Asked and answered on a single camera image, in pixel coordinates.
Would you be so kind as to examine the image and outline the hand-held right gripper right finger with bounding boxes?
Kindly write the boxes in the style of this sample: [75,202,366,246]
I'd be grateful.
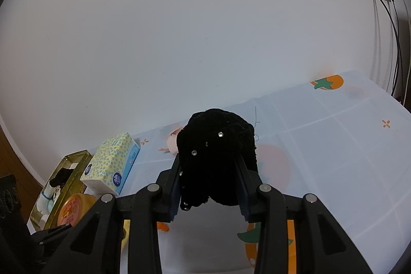
[236,154,373,274]

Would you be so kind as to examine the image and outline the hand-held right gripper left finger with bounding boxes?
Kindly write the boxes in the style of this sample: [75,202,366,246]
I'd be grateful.
[69,154,183,274]

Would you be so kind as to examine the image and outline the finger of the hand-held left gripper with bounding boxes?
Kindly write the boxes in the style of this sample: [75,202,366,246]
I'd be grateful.
[30,224,77,265]

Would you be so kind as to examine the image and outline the white fluffy sock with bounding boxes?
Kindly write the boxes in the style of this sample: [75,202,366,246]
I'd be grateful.
[36,186,63,215]

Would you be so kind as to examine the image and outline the dark brown fuzzy scrunchie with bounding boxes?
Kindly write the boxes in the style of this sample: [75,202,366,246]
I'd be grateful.
[50,167,76,188]

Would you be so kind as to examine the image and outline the gold rectangular tin box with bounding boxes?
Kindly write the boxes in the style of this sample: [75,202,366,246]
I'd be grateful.
[28,150,94,231]

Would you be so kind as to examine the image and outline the pink soft toy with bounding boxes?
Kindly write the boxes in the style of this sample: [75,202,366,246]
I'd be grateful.
[158,128,187,156]

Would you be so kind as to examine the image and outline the round orange tin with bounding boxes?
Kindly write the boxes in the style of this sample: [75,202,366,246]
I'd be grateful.
[57,193,130,252]

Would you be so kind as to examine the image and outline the yellow floral tissue box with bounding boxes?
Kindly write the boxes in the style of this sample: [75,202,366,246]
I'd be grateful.
[80,132,141,196]

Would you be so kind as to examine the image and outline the fruit print tablecloth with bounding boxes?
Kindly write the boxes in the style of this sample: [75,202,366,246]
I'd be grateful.
[27,70,411,274]

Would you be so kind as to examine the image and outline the dark thread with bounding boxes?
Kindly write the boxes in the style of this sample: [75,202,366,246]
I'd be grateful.
[252,106,260,142]

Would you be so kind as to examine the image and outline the dark power cable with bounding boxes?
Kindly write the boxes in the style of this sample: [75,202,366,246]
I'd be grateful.
[372,0,403,96]

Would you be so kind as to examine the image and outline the grey power cable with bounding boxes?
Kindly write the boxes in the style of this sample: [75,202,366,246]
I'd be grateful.
[388,0,411,101]

